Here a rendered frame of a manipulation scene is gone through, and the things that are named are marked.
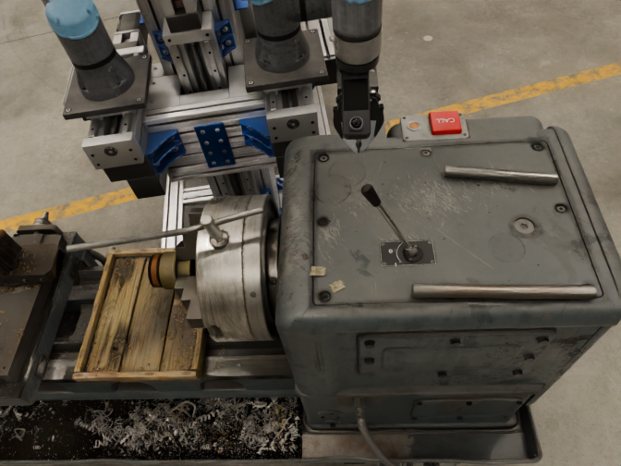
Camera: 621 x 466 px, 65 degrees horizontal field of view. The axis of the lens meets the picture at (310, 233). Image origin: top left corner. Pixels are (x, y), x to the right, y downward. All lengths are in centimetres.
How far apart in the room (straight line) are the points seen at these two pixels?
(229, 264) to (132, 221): 184
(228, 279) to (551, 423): 154
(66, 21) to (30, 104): 245
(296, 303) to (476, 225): 35
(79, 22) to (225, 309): 79
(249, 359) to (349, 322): 46
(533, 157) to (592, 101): 227
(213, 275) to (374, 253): 30
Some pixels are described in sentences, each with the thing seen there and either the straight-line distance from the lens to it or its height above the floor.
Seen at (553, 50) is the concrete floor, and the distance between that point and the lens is 362.
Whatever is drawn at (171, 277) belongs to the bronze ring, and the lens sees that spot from 108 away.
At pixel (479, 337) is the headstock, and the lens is 92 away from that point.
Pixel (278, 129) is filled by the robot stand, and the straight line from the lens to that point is 134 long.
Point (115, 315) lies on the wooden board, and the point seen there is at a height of 89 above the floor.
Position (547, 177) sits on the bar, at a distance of 99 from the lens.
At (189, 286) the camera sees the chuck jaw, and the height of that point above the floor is 110.
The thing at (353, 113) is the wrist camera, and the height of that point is 144.
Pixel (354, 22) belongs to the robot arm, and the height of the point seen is 158.
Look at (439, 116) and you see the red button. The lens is 108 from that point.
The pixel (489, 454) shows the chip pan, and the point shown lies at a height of 54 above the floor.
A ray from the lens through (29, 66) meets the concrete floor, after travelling 419.
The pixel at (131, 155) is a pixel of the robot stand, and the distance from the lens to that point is 143.
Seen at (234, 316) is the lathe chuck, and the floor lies 114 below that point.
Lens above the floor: 198
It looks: 55 degrees down
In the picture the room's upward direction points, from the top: 9 degrees counter-clockwise
